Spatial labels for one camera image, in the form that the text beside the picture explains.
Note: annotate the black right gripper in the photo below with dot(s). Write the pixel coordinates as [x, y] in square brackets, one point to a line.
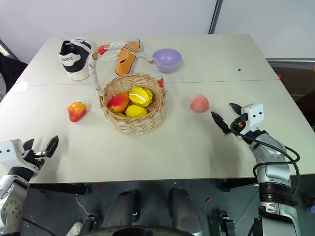
[238, 124]

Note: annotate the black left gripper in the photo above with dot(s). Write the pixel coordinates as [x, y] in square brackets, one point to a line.
[37, 157]

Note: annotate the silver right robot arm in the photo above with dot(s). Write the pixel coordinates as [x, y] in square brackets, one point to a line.
[273, 169]

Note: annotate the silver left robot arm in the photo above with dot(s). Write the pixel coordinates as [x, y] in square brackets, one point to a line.
[11, 196]

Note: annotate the pink peach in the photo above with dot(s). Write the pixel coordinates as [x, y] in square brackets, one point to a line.
[199, 103]

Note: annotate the black table support bar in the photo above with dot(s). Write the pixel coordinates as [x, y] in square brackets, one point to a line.
[59, 188]
[236, 184]

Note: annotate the red and yellow pear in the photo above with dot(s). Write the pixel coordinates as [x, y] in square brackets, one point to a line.
[76, 111]

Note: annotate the purple plastic bowl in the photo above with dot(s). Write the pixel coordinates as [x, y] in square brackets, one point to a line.
[167, 60]

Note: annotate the yellow banana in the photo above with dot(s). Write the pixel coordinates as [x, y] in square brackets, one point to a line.
[120, 114]

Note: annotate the red and yellow mango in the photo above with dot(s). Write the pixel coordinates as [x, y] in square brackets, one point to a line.
[118, 102]

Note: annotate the black and white sneaker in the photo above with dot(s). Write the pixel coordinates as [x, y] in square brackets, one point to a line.
[73, 61]

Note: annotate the yellow starfruit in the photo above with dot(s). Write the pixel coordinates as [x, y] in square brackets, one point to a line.
[140, 97]

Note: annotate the black caster wheel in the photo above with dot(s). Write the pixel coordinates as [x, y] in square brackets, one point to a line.
[226, 222]
[91, 222]

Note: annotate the yellow lemon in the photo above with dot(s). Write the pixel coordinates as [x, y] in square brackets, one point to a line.
[135, 111]

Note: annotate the dark rounded shape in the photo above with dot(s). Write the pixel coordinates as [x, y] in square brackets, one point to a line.
[183, 211]
[121, 209]

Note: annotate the orange slip-on shoe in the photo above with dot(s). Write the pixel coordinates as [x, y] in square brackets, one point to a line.
[128, 61]

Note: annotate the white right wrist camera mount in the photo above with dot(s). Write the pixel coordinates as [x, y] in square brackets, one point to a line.
[254, 115]

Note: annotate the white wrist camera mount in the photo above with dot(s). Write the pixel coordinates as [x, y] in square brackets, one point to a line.
[254, 115]
[11, 153]

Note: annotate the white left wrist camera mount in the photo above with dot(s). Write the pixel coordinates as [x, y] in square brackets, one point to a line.
[11, 153]

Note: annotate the dark metal post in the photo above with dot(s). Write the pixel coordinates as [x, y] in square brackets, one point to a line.
[215, 17]

